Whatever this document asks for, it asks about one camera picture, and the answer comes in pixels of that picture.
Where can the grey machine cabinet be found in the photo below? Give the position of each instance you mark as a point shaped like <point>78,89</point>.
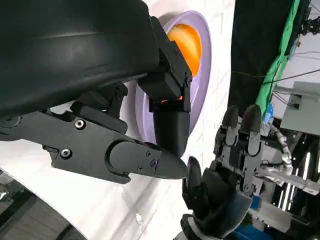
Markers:
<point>302,110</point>

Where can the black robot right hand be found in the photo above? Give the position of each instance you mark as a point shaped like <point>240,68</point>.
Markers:
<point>225,195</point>

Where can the green cloth backdrop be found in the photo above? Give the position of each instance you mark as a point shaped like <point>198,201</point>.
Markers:
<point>290,30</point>

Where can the orange and white bread roll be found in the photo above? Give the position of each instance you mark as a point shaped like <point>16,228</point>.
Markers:
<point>190,47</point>

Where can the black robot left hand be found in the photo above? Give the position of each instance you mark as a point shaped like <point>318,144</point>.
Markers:
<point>75,50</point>

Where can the lilac plate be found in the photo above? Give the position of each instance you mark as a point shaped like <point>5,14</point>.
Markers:
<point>200,100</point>

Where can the black cloth backdrop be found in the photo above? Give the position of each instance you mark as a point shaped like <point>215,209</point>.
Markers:
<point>252,37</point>

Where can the blue workshop crate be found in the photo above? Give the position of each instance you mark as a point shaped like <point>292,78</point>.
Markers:
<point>252,232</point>

